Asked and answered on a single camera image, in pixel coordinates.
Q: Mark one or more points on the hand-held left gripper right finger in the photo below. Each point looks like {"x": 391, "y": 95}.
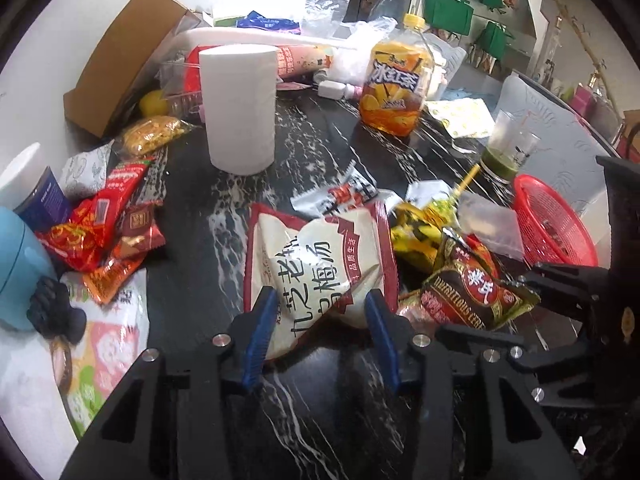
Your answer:
{"x": 381, "y": 332}

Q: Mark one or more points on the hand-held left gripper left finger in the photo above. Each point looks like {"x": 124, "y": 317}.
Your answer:
{"x": 262, "y": 332}

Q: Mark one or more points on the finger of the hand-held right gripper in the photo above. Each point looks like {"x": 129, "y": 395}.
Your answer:
{"x": 555, "y": 365}
{"x": 570, "y": 287}

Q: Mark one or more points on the red plastic basket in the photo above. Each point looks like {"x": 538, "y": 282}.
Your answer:
{"x": 555, "y": 220}

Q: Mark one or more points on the large white red snack bag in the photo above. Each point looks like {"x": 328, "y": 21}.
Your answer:
{"x": 320, "y": 265}

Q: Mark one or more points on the yellow black snack packet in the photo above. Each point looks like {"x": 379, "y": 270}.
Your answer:
{"x": 415, "y": 240}

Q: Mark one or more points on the dark brown snack packet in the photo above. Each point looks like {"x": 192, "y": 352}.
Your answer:
{"x": 470, "y": 290}

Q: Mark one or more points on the clear zip bag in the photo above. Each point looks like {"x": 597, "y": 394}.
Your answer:
{"x": 492, "y": 225}

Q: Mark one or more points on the white black red snack packet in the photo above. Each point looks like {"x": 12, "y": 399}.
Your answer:
{"x": 335, "y": 192}

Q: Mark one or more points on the glass cup with green drink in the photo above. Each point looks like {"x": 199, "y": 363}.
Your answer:
{"x": 510, "y": 147}

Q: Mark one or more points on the colourful cartoon packet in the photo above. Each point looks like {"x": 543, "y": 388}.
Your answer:
{"x": 107, "y": 350}

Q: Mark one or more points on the white chair back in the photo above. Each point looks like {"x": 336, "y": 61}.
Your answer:
{"x": 565, "y": 125}

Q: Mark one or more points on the orange snack packet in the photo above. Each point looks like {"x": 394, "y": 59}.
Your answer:
{"x": 112, "y": 280}

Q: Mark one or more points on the brown red snack packet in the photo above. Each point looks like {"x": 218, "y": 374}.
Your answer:
{"x": 142, "y": 227}

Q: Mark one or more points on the pink box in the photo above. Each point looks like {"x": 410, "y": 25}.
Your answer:
{"x": 582, "y": 100}

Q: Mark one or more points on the yellow smiley packet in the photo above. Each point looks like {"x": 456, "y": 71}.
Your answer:
{"x": 462, "y": 117}

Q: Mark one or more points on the long red snack packet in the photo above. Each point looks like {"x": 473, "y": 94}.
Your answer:
{"x": 117, "y": 190}

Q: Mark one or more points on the crumpled red snack packet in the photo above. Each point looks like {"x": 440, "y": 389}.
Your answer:
{"x": 70, "y": 240}

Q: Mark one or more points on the white paper towel roll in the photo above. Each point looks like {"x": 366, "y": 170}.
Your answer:
{"x": 240, "y": 110}

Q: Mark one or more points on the yellow nut bag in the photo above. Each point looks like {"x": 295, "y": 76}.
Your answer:
{"x": 152, "y": 135}

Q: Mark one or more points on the white patterned packet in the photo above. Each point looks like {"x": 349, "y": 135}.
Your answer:
{"x": 87, "y": 170}

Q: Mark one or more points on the iced tea bottle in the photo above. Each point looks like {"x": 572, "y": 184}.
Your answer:
{"x": 392, "y": 85}

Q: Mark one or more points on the light blue cup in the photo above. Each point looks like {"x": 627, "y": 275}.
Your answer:
{"x": 22, "y": 270}

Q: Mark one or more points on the white charger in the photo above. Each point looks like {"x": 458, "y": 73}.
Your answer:
{"x": 331, "y": 89}

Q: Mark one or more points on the lemon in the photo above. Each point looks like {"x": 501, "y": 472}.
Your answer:
{"x": 152, "y": 103}

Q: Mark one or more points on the clear plastic container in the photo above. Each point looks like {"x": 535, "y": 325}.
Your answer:
{"x": 182, "y": 85}

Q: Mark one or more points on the blue can with white lid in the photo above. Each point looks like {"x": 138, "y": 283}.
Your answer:
{"x": 37, "y": 195}

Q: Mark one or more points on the pink snack canister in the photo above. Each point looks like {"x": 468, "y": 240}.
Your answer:
{"x": 302, "y": 60}

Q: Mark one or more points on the large green tote bag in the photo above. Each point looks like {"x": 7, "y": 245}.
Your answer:
{"x": 447, "y": 7}

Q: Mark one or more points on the blue packet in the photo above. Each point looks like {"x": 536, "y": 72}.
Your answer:
{"x": 265, "y": 22}

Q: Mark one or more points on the cardboard box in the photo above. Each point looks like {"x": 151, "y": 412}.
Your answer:
{"x": 125, "y": 50}

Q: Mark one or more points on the clear plastic bag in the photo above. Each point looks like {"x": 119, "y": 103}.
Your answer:
{"x": 320, "y": 12}

